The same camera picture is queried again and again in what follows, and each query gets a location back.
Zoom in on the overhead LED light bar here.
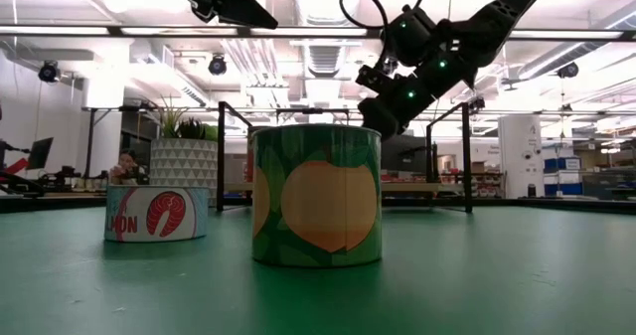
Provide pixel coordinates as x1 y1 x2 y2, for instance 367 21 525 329
0 24 636 42

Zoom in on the person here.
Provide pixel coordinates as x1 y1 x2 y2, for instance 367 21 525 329
109 149 150 187

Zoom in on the white round pillar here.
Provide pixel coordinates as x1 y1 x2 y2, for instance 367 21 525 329
498 114 544 200

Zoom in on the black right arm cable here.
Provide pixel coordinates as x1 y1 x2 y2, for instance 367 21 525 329
339 0 390 32

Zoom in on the large black background screen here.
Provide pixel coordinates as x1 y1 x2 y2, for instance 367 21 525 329
380 134 429 175

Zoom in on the green peach can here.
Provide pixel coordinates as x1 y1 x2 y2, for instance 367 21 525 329
250 123 384 270

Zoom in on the black background monitor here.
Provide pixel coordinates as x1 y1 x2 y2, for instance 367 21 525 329
27 136 55 171

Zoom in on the green table mat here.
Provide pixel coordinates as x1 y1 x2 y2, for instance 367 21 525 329
0 206 636 335

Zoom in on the succulent in white patterned pot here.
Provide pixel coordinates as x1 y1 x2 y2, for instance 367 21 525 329
148 95 220 208

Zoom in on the salmon can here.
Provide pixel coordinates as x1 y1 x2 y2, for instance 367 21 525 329
103 184 210 245

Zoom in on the black ceiling spotlight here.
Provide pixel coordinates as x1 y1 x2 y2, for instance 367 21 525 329
556 61 580 81
207 54 229 77
38 60 61 84

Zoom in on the black metal shelf frame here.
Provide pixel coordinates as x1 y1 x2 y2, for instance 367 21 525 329
425 100 474 215
217 100 255 213

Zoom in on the ceiling air vent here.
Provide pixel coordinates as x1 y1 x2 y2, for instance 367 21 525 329
306 44 347 78

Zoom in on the red and black equipment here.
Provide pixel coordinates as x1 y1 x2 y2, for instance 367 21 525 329
0 140 49 197

